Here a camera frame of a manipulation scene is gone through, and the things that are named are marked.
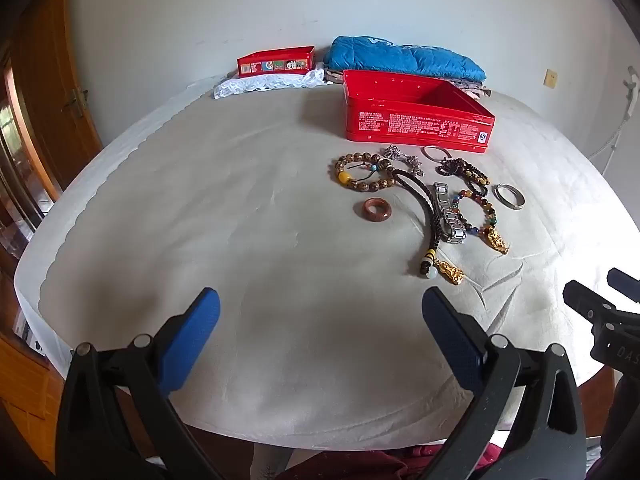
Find white lace cloth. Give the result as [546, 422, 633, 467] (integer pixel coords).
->
[213, 66, 326, 100]

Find white scalloped sheet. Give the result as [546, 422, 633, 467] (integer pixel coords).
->
[14, 80, 221, 376]

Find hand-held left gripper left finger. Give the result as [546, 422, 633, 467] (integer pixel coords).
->
[55, 287, 223, 480]

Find silver ball chain bear pendant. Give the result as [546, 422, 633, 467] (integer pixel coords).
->
[384, 144, 425, 177]

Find patterned folded cloth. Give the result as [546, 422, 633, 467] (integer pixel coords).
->
[322, 62, 493, 102]

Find blue quilted jacket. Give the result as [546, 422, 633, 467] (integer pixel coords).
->
[322, 36, 487, 82]

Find large red tin box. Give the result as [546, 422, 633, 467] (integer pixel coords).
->
[342, 70, 496, 155]

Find wooden glass cabinet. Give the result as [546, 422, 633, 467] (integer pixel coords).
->
[0, 55, 51, 261]

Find brass door handle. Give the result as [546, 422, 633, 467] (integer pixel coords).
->
[62, 89, 90, 120]

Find person's red garment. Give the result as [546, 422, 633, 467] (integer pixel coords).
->
[275, 439, 506, 480]

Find red tin lid with pictures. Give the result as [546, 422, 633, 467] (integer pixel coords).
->
[236, 46, 317, 79]

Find black cord gold pendant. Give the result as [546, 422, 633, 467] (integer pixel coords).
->
[390, 169, 466, 288]

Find silver metal wristwatch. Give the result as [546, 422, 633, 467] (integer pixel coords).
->
[432, 181, 468, 245]

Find multicolour bead bracelet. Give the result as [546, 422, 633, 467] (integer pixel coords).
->
[454, 189, 501, 236]

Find red-brown agate bangle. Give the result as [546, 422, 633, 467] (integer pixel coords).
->
[356, 198, 399, 222]

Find wooden door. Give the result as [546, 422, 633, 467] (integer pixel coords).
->
[10, 0, 103, 201]

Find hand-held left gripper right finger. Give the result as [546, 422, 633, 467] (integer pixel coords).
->
[421, 287, 588, 480]

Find person's right forearm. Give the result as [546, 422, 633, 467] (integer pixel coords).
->
[600, 371, 640, 480]

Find white hose with clamp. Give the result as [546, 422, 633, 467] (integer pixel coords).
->
[590, 66, 640, 176]

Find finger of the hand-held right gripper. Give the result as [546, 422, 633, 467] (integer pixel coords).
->
[606, 268, 640, 305]
[562, 280, 621, 323]

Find wide silver bangle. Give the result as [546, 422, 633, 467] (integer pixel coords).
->
[493, 183, 526, 209]

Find dark bead bracelet amber beads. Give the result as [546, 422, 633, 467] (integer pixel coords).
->
[436, 157, 491, 198]

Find brown wooden bead bracelet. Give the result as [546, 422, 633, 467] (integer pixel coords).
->
[332, 152, 396, 193]

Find gold pixiu charm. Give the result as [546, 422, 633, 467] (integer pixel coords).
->
[480, 226, 511, 256]

